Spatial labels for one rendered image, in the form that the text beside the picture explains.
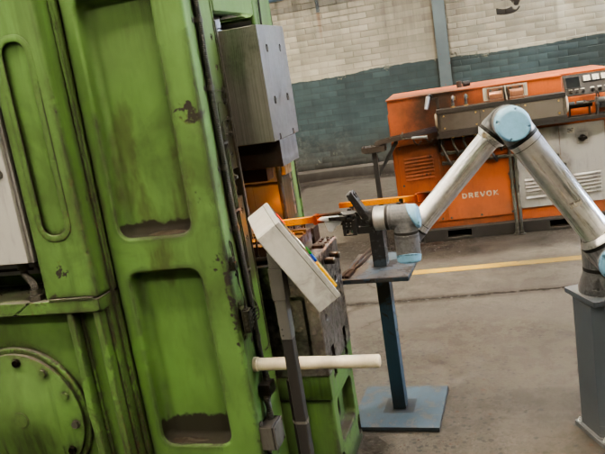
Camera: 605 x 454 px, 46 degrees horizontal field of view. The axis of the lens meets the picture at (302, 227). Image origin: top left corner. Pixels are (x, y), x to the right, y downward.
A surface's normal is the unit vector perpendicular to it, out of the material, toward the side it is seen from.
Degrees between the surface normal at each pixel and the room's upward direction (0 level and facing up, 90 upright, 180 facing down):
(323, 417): 90
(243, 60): 90
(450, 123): 90
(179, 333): 90
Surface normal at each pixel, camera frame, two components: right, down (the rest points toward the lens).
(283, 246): 0.15, 0.18
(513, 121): -0.22, 0.13
